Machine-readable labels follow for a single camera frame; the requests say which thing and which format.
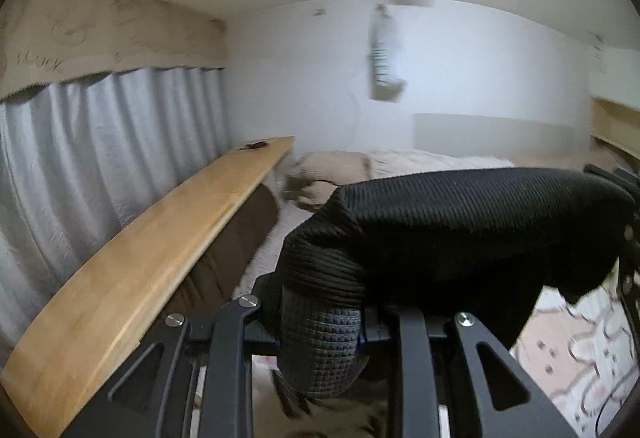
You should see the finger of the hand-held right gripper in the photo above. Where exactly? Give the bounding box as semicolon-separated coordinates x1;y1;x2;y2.
584;163;637;192

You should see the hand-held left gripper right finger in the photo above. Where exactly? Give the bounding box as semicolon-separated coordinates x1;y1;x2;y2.
359;305;582;438

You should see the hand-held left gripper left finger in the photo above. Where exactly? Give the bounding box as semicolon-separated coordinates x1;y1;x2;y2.
60;273;286;438

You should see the black sweater with grey cuffs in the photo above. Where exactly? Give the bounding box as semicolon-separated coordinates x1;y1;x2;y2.
272;167;639;419

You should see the short wooden shelf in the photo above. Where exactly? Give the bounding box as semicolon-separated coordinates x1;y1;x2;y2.
590;96;640;155

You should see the brown padded panel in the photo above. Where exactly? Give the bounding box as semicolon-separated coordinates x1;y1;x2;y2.
135;185;281;350

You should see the cartoon printed bedsheet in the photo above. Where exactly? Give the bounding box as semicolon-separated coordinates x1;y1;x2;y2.
232;198;634;438

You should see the long wooden bedside shelf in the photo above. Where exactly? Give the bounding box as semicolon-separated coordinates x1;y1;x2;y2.
0;135;296;438

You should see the small beige quilted pillow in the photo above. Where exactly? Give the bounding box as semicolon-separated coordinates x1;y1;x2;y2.
282;151;374;210

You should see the grey curtain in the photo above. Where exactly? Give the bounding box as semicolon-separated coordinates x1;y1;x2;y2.
0;66;232;355

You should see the beige curtain valance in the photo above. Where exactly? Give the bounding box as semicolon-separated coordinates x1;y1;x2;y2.
0;0;227;102

